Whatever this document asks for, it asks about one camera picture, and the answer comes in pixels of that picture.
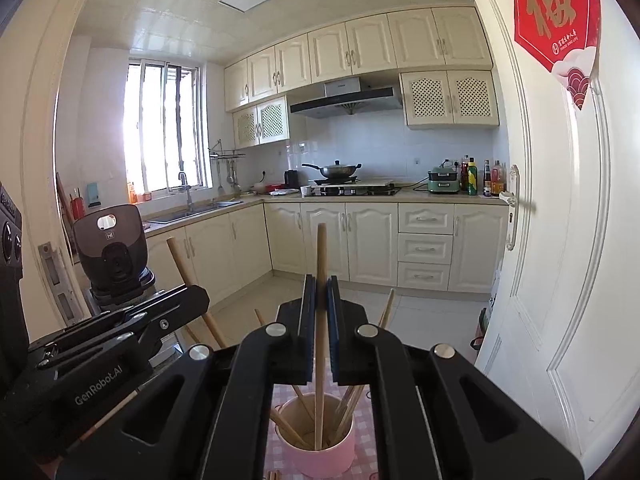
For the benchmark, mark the red flat container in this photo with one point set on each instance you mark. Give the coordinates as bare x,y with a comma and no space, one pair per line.
277,188

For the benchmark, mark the red paper door decoration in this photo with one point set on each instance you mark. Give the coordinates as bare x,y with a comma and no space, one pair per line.
550,15

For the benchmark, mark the cream base cabinets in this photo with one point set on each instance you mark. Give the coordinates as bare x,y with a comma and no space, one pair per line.
370,240

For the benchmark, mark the row of sauce bottles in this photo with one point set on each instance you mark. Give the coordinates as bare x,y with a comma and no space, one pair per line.
472,177

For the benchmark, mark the gas stove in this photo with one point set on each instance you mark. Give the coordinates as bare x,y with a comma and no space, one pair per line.
360,190

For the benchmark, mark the white door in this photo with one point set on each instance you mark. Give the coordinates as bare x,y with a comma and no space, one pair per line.
550,260

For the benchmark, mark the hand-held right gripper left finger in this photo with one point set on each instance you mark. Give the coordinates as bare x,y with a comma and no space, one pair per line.
307,330

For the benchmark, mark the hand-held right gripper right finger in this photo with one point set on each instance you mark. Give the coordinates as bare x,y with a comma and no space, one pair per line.
336,330

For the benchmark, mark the wide lattice door cabinet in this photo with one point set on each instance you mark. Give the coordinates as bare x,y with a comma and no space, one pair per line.
450,97

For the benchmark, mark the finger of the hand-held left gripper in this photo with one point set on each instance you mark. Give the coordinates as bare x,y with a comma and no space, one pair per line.
125,337
150,299

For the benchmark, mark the metal wok with lid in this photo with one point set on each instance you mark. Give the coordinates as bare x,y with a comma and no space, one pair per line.
335,171

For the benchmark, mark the metal faucet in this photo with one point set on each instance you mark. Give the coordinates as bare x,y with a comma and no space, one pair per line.
190,200

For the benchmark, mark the black kettle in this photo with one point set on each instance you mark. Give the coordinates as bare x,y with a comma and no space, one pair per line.
291,180

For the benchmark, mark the bunch of wooden chopsticks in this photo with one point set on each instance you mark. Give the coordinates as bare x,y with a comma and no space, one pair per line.
387,307

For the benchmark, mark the white mug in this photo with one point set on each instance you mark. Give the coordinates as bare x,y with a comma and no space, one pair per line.
306,190

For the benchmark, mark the cream upper wall cabinets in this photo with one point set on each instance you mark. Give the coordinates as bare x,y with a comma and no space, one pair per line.
350,47

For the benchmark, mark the green electric cooker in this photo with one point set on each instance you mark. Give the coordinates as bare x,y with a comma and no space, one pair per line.
442,182

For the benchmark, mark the metal door strike plate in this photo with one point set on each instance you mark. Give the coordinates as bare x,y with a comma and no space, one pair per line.
67,307
50,265

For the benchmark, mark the metal wall utensil rack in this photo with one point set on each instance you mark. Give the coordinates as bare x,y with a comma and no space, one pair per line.
227,155

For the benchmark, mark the narrow lattice door cabinet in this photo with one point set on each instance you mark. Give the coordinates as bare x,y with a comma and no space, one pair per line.
260,122

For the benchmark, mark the metal kitchen sink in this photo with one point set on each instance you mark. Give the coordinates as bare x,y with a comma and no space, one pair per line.
200,210

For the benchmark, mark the light blue rectangular item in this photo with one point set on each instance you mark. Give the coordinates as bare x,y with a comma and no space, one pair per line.
94,195

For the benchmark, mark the pink cup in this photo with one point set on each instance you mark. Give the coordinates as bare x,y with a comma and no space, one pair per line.
320,462

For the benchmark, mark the single wooden chopstick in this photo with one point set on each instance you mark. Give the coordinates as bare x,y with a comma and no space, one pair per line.
321,250
180,265

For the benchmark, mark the pink checkered tablecloth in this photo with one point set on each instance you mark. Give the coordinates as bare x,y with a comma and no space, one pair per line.
365,440

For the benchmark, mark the orange bottle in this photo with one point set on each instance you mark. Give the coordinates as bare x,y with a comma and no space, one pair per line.
132,194

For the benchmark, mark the range hood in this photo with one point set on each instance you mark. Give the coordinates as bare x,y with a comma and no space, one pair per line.
345,100

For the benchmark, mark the kitchen window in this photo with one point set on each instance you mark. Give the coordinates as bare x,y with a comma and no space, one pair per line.
150,125

